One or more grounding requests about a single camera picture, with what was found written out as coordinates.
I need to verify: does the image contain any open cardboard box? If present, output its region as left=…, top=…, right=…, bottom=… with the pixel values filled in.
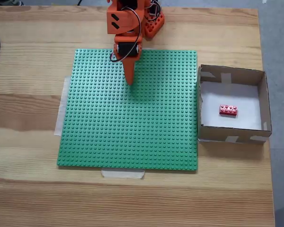
left=197, top=64, right=273, bottom=144

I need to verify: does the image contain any masking tape strip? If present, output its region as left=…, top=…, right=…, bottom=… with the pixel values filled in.
left=53, top=76, right=71, bottom=137
left=101, top=169, right=146, bottom=180

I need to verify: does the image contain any red lego block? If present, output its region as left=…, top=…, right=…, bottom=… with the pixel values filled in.
left=219, top=104, right=239, bottom=117

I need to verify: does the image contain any white paper box lining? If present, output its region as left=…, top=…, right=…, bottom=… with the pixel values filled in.
left=200, top=81, right=263, bottom=131

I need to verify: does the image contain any green lego baseplate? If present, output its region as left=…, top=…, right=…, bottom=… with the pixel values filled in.
left=56, top=48, right=199, bottom=175

